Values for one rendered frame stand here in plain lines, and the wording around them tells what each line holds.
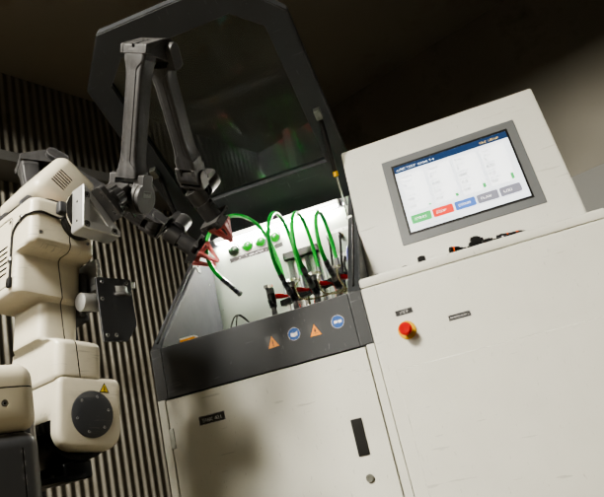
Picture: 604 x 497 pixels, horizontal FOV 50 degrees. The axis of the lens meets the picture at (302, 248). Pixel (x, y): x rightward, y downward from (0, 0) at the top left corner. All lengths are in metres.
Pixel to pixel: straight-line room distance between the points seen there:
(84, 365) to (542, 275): 1.19
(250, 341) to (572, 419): 0.91
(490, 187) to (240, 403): 1.06
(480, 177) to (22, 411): 1.56
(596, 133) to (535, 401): 2.77
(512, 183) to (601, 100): 2.27
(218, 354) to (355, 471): 0.53
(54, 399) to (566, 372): 1.25
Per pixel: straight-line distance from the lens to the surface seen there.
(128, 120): 1.66
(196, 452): 2.02
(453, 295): 1.84
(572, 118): 4.43
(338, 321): 1.88
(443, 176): 2.25
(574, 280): 1.85
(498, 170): 2.23
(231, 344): 1.98
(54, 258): 1.63
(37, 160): 2.20
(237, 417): 1.97
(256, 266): 2.59
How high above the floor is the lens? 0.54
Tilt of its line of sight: 17 degrees up
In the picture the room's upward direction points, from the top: 13 degrees counter-clockwise
